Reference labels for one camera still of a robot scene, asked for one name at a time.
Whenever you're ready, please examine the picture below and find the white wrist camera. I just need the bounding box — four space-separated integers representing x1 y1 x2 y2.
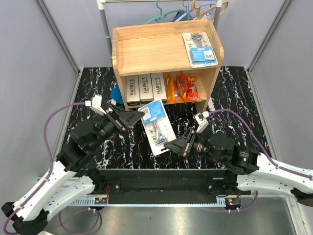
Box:
91 94 106 116
194 111 209 134

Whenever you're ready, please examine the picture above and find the wooden two-tier shelf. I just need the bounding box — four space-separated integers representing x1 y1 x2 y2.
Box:
112 20 224 112

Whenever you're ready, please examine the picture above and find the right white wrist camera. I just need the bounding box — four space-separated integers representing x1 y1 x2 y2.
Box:
194 111 209 134

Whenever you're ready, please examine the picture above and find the teal clothes hanger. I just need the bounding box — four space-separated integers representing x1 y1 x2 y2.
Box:
144 0 182 24

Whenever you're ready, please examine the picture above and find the blue razor blister pack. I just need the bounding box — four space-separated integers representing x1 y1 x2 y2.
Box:
138 99 177 156

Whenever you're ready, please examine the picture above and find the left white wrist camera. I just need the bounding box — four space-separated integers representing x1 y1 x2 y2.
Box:
91 94 106 116

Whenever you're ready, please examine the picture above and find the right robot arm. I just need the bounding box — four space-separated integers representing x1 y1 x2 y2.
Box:
164 129 313 207

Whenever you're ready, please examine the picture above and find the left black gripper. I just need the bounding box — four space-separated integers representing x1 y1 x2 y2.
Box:
89 103 145 151

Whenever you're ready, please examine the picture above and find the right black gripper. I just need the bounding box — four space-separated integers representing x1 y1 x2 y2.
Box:
164 127 224 164

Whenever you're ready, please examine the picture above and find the blue clothes hanger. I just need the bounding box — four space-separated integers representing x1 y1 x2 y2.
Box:
172 0 195 22

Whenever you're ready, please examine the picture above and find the razor blister pack on shelf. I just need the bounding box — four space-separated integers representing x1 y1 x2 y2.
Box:
182 32 218 69

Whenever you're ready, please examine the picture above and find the white rack foot right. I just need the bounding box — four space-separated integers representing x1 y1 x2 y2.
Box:
208 97 216 111

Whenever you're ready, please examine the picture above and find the metal clothes rack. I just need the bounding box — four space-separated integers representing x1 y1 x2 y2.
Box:
97 0 219 41

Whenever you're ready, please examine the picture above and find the wooden clothes hanger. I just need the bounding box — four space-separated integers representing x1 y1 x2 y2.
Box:
191 0 229 20

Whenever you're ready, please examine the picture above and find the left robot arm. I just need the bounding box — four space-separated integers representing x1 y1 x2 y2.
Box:
1 105 144 235

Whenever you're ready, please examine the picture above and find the slotted cable duct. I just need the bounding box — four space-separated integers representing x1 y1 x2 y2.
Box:
70 196 108 207

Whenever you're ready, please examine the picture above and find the white Harry's box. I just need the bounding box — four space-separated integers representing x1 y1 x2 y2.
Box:
151 73 167 104
126 75 140 106
138 74 154 104

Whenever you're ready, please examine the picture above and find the blue object behind shelf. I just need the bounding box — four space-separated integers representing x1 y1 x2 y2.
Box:
110 84 124 105

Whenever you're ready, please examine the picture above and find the black marble mat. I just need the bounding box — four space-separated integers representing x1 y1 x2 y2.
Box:
75 67 269 169

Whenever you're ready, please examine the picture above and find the orange candy bag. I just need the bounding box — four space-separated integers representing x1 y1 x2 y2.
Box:
176 71 187 103
165 73 182 104
185 74 201 102

